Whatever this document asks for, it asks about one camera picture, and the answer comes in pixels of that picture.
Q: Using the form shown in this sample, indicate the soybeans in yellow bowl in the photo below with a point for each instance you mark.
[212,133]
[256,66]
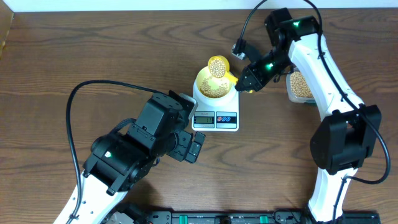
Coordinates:
[214,87]

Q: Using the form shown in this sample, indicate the soybeans in orange scoop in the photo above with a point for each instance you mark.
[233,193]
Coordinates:
[217,68]

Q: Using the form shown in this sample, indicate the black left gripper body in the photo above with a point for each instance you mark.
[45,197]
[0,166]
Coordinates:
[183,140]

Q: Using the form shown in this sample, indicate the pile of soybeans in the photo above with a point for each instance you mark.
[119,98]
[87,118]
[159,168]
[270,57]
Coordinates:
[299,85]

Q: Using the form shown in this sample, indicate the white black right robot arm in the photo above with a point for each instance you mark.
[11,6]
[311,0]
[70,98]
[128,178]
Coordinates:
[348,130]

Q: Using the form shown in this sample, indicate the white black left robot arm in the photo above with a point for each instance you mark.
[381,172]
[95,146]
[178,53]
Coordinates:
[125,155]

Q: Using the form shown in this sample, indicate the orange plastic measuring scoop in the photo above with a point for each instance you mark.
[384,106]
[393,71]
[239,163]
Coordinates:
[228,75]

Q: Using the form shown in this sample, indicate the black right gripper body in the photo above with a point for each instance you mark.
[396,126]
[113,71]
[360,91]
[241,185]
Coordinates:
[267,68]

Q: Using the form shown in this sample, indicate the pale yellow plastic bowl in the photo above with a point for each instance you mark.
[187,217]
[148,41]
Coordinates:
[204,73]

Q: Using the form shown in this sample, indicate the white digital kitchen scale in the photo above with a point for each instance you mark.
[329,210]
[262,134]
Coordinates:
[216,114]

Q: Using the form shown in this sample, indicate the clear plastic soybean container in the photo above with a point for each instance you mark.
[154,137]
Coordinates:
[291,96]

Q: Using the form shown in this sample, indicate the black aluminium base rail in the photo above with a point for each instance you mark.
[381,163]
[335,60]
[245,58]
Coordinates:
[130,213]

